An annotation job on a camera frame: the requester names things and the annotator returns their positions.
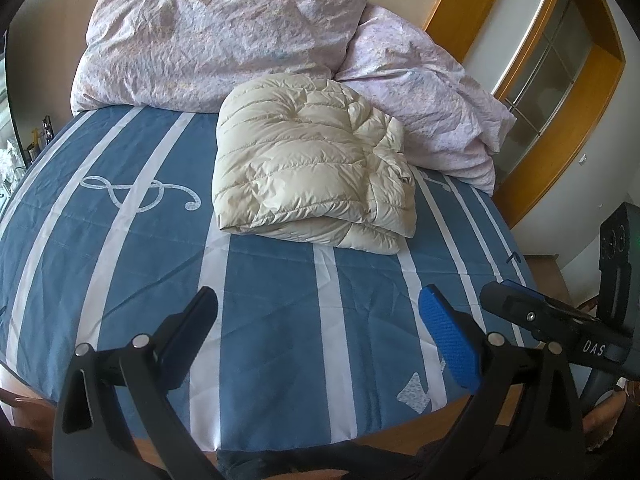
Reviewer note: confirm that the blue striped bed sheet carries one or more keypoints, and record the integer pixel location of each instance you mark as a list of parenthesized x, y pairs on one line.
[(150, 270)]

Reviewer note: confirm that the pink floral pillow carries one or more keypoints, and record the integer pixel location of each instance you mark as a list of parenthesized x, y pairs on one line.
[(210, 35)]

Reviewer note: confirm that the person's right hand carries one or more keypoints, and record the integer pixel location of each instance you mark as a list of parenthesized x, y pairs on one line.
[(600, 420)]

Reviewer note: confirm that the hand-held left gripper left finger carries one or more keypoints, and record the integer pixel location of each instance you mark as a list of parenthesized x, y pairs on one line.
[(197, 315)]

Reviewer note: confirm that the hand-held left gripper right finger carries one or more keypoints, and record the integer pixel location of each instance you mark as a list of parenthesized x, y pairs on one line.
[(450, 340)]

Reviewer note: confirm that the cream down jacket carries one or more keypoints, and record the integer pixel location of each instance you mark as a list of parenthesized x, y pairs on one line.
[(300, 170)]

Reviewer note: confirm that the wooden framed glass cabinet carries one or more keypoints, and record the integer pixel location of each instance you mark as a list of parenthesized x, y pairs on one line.
[(595, 85)]

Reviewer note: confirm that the pink floral duvet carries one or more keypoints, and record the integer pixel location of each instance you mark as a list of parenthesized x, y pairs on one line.
[(430, 100)]

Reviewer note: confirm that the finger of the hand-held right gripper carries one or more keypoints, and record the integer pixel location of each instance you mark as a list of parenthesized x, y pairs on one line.
[(520, 312), (515, 283)]

